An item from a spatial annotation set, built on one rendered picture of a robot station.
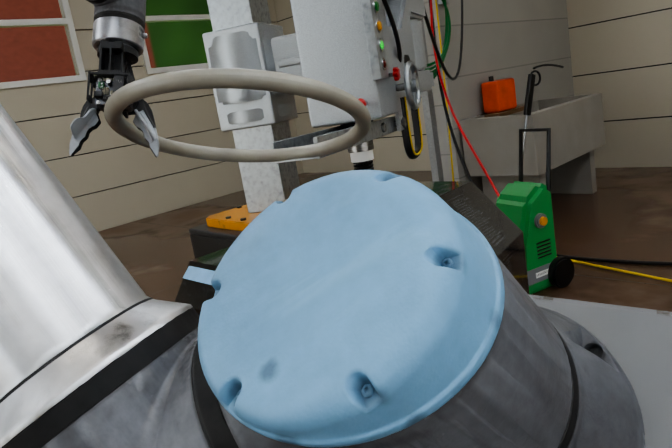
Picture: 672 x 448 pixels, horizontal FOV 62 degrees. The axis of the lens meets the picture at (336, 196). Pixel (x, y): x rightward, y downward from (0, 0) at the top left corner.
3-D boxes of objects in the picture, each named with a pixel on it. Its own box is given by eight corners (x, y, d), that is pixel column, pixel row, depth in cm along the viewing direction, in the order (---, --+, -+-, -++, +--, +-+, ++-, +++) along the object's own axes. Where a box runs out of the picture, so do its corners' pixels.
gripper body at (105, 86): (84, 103, 96) (88, 38, 98) (98, 119, 105) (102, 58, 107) (130, 104, 97) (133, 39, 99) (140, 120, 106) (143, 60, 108)
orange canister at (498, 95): (477, 119, 466) (472, 79, 460) (507, 110, 500) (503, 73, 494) (501, 116, 450) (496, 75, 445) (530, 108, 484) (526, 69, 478)
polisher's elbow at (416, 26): (376, 77, 219) (368, 26, 215) (384, 76, 237) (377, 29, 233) (424, 69, 213) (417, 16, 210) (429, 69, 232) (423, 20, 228)
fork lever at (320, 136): (354, 136, 194) (352, 121, 193) (408, 128, 186) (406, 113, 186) (259, 166, 131) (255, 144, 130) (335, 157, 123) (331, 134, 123)
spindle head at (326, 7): (351, 124, 196) (331, -8, 188) (412, 116, 188) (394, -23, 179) (311, 138, 163) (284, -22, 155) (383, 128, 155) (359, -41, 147)
